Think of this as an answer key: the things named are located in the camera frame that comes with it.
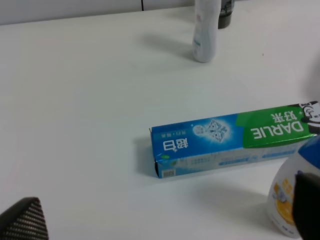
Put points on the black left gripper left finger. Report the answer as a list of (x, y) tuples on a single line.
[(24, 220)]

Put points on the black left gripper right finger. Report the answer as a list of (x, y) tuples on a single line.
[(306, 206)]

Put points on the blue green toothpaste box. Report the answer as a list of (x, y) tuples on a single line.
[(232, 140)]

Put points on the white bottle with blue cap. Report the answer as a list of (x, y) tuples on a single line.
[(281, 194)]

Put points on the tall white bottle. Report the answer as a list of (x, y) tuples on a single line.
[(204, 43)]

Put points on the dark grey bottle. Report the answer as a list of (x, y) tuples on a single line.
[(225, 15)]

